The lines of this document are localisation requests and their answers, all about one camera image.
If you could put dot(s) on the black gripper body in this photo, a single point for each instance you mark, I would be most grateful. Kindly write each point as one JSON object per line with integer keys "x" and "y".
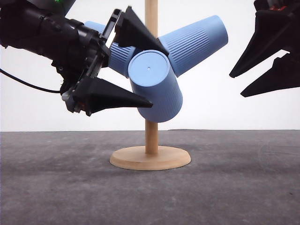
{"x": 277, "y": 10}
{"x": 85, "y": 61}

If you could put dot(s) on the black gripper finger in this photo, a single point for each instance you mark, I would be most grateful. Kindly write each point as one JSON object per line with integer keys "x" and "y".
{"x": 132, "y": 32}
{"x": 94, "y": 95}
{"x": 284, "y": 74}
{"x": 273, "y": 32}

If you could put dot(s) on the blue ribbed cup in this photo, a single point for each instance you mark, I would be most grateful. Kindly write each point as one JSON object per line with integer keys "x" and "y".
{"x": 119, "y": 57}
{"x": 153, "y": 78}
{"x": 191, "y": 45}

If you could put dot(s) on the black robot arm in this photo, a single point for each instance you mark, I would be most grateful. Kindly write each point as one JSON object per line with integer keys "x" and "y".
{"x": 38, "y": 27}

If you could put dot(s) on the wooden mug tree stand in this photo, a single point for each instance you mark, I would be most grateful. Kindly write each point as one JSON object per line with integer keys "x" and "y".
{"x": 151, "y": 157}

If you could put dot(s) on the black cable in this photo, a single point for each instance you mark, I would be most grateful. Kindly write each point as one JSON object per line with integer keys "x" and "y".
{"x": 24, "y": 82}

